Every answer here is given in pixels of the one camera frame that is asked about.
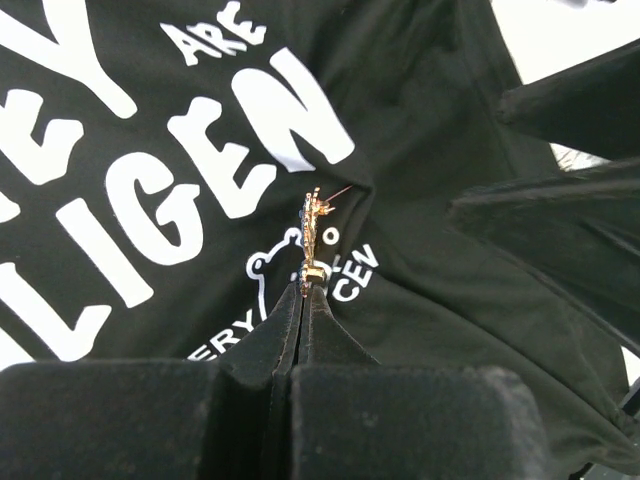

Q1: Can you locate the black printed t-shirt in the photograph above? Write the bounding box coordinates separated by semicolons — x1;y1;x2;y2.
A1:
1;1;639;479

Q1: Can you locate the gold leaf brooch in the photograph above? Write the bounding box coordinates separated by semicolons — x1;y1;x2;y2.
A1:
298;185;352;298

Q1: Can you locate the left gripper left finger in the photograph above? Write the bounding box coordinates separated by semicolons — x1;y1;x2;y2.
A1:
1;286;303;479

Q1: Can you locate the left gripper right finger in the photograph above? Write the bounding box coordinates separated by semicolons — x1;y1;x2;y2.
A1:
290;287;550;479

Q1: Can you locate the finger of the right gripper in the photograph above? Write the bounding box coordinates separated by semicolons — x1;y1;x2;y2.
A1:
449;159;639;353
497;40;639;160

